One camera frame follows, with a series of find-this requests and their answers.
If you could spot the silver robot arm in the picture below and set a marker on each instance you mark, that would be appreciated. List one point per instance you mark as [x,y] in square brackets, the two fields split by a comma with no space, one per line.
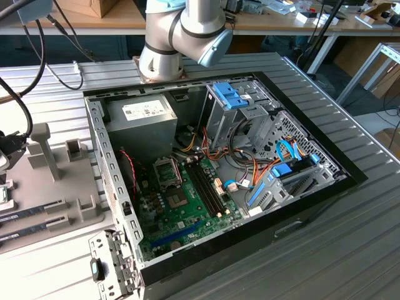
[193,28]

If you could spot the CPU socket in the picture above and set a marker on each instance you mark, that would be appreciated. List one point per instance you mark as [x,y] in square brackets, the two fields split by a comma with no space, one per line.
[177,200]

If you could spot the grey metal drive cage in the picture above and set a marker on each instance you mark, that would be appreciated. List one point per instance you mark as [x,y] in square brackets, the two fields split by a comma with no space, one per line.
[218,125]

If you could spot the black RAM slot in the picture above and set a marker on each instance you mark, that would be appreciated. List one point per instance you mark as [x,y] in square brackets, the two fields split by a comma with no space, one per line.
[207,187]
[211,187]
[203,187]
[200,187]

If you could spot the large blue disk carrier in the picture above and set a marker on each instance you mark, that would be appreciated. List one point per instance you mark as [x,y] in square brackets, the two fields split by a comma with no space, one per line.
[228,97]

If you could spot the grey power supply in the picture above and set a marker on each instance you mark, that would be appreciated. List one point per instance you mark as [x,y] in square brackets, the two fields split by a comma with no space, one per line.
[140,137]

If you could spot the white four-pin connector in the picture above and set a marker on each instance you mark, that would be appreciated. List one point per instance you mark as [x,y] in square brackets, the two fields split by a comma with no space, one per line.
[144,183]

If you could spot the blue plastic latch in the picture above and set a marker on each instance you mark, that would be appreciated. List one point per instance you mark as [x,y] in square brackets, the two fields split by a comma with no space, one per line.
[257,193]

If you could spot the green motherboard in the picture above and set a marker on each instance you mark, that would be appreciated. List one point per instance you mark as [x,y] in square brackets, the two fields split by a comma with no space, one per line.
[187,225]

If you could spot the black case fan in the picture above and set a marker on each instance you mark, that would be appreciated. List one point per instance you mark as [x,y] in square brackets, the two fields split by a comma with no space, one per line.
[126,168]

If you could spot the small blue disk carrier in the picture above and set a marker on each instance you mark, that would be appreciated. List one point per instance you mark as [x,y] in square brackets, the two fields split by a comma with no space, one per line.
[281,171]

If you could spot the blue expansion slot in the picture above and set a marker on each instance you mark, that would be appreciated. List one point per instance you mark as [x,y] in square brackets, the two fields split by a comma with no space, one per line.
[175,235]

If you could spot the grey perforated disk bay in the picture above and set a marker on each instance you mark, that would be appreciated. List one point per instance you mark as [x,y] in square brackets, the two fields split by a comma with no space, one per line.
[278,192]

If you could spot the silver coin battery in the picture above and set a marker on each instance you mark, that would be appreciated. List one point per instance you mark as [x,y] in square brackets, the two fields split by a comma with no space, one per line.
[175,245]

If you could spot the black PC case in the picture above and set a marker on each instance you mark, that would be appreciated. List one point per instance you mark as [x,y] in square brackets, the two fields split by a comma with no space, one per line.
[250,237]

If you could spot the wooden desk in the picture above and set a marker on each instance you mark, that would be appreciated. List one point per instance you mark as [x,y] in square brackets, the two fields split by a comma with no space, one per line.
[281,23]
[125,20]

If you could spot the white table leg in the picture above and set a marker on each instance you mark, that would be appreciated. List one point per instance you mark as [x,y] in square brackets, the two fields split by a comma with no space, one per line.
[322,51]

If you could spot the blue black slot latch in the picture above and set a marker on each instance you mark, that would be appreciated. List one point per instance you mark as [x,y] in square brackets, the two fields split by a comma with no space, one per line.
[97,270]

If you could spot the grey parts rack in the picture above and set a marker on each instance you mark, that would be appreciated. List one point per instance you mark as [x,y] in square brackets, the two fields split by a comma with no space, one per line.
[37,187]

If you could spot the small white box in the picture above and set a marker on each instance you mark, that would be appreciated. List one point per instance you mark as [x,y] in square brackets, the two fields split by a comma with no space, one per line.
[304,17]
[326,20]

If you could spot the brown cardboard box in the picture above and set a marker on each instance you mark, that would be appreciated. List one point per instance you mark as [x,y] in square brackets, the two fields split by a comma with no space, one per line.
[389,139]
[93,7]

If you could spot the black stand pole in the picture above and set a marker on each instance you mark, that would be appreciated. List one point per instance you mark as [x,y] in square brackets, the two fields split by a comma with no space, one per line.
[328,22]

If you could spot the RAM stick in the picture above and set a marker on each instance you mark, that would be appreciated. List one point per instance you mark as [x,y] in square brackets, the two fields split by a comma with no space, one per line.
[23,214]
[23,232]

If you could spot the flat cardboard boxes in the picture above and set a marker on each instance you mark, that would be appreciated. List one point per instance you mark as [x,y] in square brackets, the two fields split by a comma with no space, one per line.
[386,78]

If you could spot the open cardboard packet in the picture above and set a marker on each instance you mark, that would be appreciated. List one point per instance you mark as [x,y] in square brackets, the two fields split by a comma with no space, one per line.
[375,12]

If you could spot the brown square base plate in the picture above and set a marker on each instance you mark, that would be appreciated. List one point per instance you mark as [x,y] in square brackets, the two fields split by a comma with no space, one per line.
[137,70]

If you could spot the aluminium frame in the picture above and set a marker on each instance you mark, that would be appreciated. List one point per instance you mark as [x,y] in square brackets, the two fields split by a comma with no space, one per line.
[361,72]

